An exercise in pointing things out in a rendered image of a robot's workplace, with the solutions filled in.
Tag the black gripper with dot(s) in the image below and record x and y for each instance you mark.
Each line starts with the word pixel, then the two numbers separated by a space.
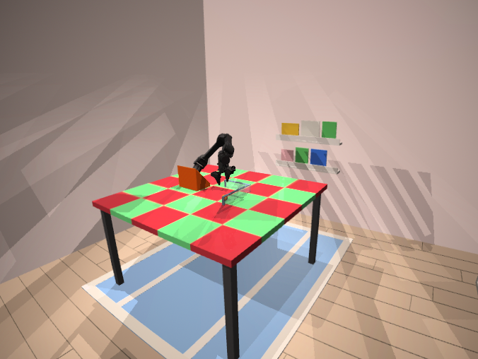
pixel 217 175

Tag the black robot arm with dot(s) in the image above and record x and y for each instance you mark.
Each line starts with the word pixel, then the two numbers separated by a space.
pixel 224 141

